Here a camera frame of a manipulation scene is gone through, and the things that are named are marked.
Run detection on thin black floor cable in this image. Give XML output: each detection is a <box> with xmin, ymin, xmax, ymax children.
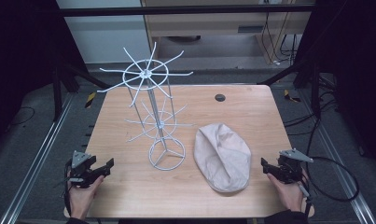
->
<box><xmin>7</xmin><ymin>105</ymin><xmax>36</xmax><ymax>127</ymax></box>

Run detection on light wooden desk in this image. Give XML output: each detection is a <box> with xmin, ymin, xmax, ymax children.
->
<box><xmin>141</xmin><ymin>0</ymin><xmax>316</xmax><ymax>64</ymax></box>

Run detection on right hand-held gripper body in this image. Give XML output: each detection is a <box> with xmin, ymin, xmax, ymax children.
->
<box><xmin>276</xmin><ymin>148</ymin><xmax>314</xmax><ymax>185</ymax></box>

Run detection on person's left hand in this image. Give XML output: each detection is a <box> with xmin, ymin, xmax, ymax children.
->
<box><xmin>66</xmin><ymin>175</ymin><xmax>105</xmax><ymax>220</ymax></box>

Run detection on person's right hand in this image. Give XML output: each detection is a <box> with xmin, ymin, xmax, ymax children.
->
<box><xmin>266</xmin><ymin>172</ymin><xmax>309</xmax><ymax>213</ymax></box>

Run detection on black metal stand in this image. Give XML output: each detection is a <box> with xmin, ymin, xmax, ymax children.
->
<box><xmin>258</xmin><ymin>59</ymin><xmax>325</xmax><ymax>120</ymax></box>
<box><xmin>50</xmin><ymin>60</ymin><xmax>110</xmax><ymax>123</ymax></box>

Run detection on white cabinet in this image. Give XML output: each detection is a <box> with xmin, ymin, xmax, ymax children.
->
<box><xmin>55</xmin><ymin>0</ymin><xmax>152</xmax><ymax>65</ymax></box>

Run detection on beige cap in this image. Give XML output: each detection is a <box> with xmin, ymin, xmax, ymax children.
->
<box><xmin>193</xmin><ymin>122</ymin><xmax>253</xmax><ymax>193</ymax></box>

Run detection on black looped cable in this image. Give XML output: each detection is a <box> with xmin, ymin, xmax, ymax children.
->
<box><xmin>305</xmin><ymin>118</ymin><xmax>361</xmax><ymax>203</ymax></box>

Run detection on hanging black cables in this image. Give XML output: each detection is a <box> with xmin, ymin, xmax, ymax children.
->
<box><xmin>260</xmin><ymin>11</ymin><xmax>299</xmax><ymax>67</ymax></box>

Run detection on black floor cables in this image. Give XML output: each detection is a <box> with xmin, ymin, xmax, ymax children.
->
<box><xmin>283</xmin><ymin>74</ymin><xmax>341</xmax><ymax>138</ymax></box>

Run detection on white wire display rack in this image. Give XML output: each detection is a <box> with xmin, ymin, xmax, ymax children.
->
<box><xmin>96</xmin><ymin>41</ymin><xmax>195</xmax><ymax>172</ymax></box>

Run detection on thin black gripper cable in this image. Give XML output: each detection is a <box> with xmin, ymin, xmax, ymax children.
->
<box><xmin>63</xmin><ymin>161</ymin><xmax>73</xmax><ymax>217</ymax></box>

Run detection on yellow black tape marker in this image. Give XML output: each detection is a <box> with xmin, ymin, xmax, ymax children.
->
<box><xmin>283</xmin><ymin>89</ymin><xmax>302</xmax><ymax>104</ymax></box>
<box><xmin>84</xmin><ymin>91</ymin><xmax>97</xmax><ymax>109</ymax></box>

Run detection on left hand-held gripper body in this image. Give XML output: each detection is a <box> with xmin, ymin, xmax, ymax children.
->
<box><xmin>63</xmin><ymin>150</ymin><xmax>105</xmax><ymax>189</ymax></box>

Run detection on silver floor rail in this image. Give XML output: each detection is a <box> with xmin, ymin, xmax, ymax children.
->
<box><xmin>0</xmin><ymin>92</ymin><xmax>76</xmax><ymax>224</ymax></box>
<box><xmin>299</xmin><ymin>89</ymin><xmax>376</xmax><ymax>224</ymax></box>

